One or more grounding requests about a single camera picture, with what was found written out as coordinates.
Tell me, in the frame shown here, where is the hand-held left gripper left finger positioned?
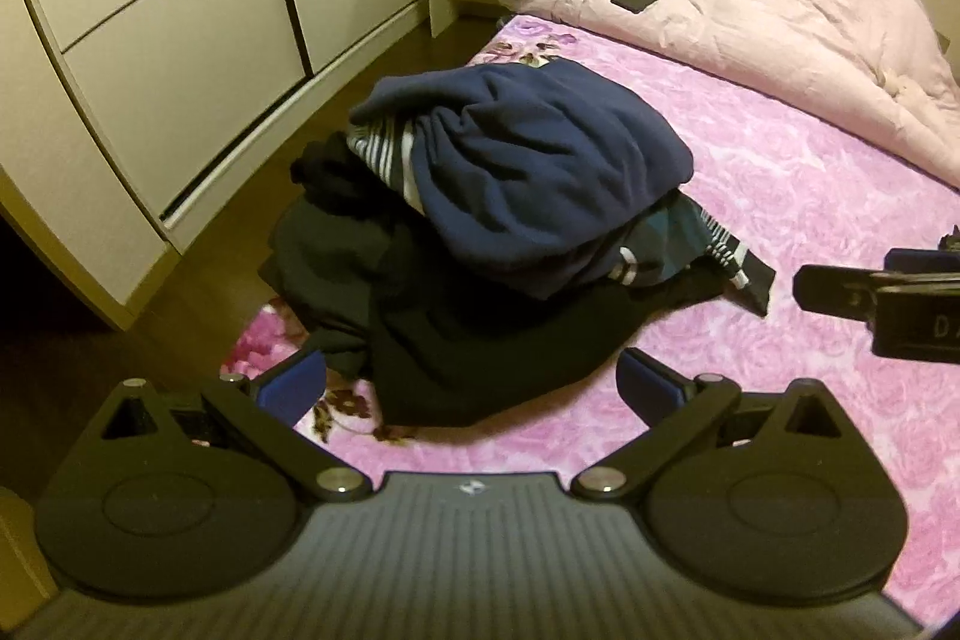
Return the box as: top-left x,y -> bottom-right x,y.
97,346 -> 376,504

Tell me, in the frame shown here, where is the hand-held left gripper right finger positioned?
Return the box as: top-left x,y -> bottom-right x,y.
571,346 -> 848,504

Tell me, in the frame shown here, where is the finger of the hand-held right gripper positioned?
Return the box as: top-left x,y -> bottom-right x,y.
793,263 -> 893,319

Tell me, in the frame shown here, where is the navy sleeveless garment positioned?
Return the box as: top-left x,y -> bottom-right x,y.
349,61 -> 695,302

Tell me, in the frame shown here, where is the pink floral blanket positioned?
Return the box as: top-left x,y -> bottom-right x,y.
217,14 -> 960,626

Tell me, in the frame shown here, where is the dark teal striped garment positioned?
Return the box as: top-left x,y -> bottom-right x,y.
346,115 -> 777,319

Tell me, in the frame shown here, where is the black garment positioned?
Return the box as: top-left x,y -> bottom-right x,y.
259,134 -> 751,431

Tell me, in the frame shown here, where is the pale pink quilt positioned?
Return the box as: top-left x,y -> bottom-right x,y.
495,0 -> 960,191

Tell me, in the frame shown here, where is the cream sliding wardrobe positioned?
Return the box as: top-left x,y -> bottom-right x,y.
0,0 -> 425,333

